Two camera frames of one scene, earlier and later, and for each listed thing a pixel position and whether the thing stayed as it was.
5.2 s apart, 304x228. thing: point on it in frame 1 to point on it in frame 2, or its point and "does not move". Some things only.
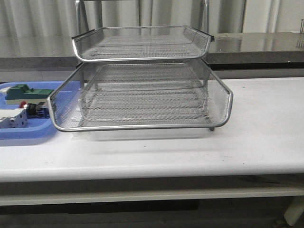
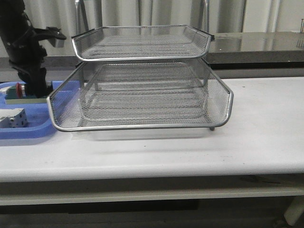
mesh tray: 141,42 does not move
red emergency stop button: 33,110 to 20,90
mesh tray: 140,97 does not move
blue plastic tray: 36,128 does not move
